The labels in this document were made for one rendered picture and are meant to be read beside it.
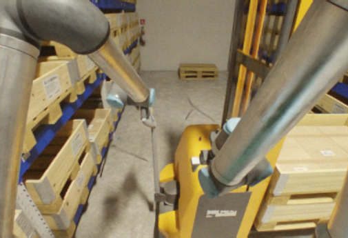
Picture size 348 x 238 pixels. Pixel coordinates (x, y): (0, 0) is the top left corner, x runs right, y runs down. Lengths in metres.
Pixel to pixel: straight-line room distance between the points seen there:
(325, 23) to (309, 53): 0.04
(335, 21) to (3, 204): 0.61
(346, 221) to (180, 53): 6.65
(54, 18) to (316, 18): 0.43
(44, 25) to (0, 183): 0.32
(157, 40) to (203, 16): 1.65
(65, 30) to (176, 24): 6.37
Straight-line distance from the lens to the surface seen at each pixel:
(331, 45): 0.28
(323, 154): 1.98
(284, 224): 2.03
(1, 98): 0.48
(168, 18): 6.76
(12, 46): 0.50
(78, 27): 0.47
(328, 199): 1.92
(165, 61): 6.94
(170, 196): 1.88
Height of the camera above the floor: 1.89
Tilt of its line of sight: 30 degrees down
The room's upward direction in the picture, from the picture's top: straight up
